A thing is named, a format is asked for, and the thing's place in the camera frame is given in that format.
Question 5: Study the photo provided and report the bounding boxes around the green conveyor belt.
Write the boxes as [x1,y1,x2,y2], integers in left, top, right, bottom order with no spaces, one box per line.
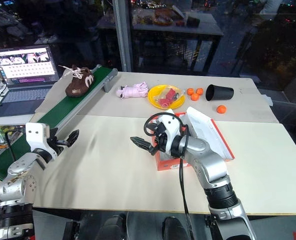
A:
[0,64,119,181]

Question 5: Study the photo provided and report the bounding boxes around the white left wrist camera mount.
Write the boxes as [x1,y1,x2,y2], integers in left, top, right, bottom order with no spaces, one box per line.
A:
[25,122,59,161]

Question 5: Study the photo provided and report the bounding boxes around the grey laptop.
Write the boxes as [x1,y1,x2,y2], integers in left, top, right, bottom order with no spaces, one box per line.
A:
[0,44,61,119]

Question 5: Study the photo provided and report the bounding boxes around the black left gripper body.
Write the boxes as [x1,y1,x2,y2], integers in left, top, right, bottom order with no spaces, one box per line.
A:
[46,133,66,157]

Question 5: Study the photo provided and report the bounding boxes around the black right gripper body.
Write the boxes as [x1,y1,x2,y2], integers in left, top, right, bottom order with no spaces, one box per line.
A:
[147,122,176,157]

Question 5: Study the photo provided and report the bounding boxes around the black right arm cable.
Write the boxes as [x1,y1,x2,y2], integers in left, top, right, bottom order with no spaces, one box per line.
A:
[143,112,197,240]

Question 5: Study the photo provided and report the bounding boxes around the grey window pillar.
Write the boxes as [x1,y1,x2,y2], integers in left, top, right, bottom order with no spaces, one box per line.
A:
[112,0,134,73]

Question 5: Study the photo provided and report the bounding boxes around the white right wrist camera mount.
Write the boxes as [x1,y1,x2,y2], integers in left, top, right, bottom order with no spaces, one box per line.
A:
[155,108,188,144]

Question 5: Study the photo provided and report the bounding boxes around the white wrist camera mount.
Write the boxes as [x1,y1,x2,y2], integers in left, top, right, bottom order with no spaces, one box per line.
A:
[155,108,188,144]
[25,122,59,161]

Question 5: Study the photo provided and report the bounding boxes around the orange shoebox with white lid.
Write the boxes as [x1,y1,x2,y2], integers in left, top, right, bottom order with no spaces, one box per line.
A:
[154,106,236,172]

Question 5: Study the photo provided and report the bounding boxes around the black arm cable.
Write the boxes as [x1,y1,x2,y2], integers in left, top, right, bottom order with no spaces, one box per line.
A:
[4,128,17,163]
[143,112,197,240]

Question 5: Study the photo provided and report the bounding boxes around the pink shoe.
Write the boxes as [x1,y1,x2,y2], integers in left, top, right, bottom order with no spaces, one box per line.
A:
[115,80,149,101]

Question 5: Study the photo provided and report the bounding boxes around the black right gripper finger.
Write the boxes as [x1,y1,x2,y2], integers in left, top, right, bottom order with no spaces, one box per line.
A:
[130,136,159,156]
[146,121,165,134]

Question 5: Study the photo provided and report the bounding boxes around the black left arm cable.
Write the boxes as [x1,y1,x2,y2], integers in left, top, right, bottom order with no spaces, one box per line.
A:
[4,128,17,163]

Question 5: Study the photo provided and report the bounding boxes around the dark background table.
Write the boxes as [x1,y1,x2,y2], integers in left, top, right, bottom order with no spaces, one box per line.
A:
[97,9,225,74]

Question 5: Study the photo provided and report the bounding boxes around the black cup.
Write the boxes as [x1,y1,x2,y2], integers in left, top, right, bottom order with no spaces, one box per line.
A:
[205,84,235,102]

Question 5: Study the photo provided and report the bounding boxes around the brown shoe with white laces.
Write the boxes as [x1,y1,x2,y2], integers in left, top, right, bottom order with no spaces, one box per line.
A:
[58,64,94,98]

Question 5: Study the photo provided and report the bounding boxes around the colourful clutter pile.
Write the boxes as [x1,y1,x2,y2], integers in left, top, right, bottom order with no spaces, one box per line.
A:
[0,124,26,151]

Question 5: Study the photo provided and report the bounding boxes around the dark rounded shape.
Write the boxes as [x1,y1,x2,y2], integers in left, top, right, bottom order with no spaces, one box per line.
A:
[96,213,127,240]
[162,216,190,240]

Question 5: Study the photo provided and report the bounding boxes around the yellow plate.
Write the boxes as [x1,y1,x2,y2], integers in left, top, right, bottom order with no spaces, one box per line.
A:
[147,84,187,110]

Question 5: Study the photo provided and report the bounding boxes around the black box on background table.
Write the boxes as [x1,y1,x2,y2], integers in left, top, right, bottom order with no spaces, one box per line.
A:
[186,12,201,28]

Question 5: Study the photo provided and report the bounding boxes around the plastic bag with red parts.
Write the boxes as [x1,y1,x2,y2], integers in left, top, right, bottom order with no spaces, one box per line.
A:
[154,86,186,108]

